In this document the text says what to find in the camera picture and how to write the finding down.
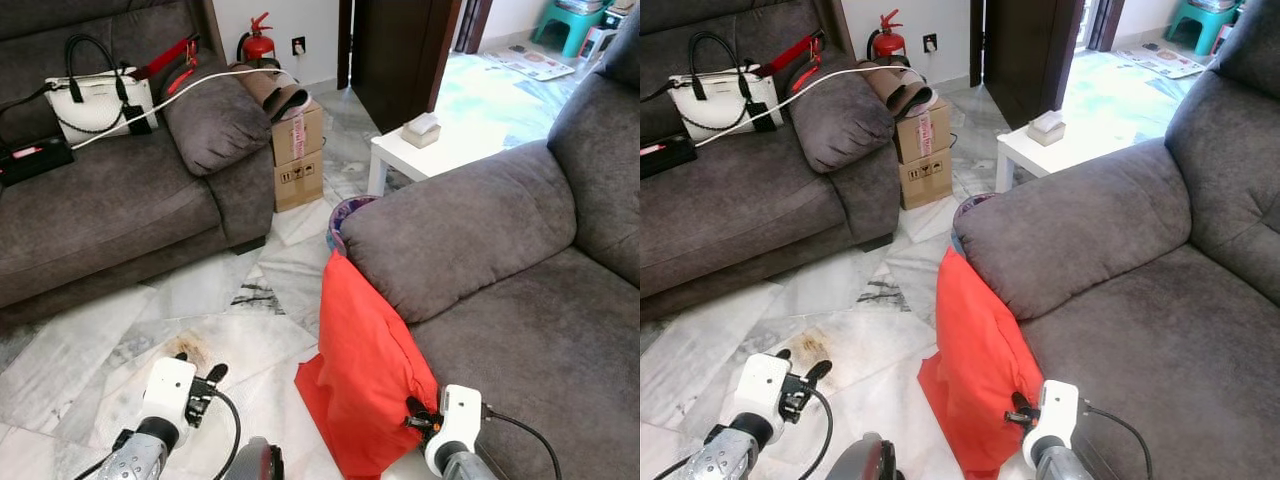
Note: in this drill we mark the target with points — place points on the red pillow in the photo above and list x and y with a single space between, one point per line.
980 360
370 370

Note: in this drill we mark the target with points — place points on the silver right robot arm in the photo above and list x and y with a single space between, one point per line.
468 468
1062 465

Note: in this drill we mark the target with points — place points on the grey fabric sofa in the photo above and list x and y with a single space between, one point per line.
110 220
1150 300
740 215
520 300

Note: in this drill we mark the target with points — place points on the printed floor mat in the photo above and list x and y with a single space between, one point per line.
1160 60
530 62

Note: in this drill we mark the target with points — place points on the cardboard box black symbols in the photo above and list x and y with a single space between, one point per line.
299 185
925 182

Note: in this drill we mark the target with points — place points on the black case red stripe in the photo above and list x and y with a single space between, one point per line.
35 162
665 157

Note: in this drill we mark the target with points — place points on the cardboard box red tape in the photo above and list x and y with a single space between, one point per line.
298 135
922 132

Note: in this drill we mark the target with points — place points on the white side table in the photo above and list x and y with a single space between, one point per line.
440 155
1040 155

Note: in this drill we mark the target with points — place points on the brown rolled mat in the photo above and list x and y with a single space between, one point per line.
895 90
270 92

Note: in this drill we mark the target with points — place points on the beige tissue box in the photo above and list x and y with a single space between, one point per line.
422 130
1048 128

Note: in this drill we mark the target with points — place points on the red fire extinguisher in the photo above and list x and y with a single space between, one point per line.
258 44
888 42

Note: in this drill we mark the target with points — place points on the dark wooden door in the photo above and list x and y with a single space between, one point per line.
1030 50
400 50

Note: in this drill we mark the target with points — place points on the teal plastic stool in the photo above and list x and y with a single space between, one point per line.
1200 22
568 25

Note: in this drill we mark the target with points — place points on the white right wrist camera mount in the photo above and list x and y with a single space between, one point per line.
1055 420
458 425

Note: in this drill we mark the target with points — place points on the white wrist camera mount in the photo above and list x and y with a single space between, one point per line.
168 390
760 385
1055 420
458 425

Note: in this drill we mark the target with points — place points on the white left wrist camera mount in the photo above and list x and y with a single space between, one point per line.
760 385
168 390

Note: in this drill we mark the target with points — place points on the wall socket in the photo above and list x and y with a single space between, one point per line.
930 43
299 46

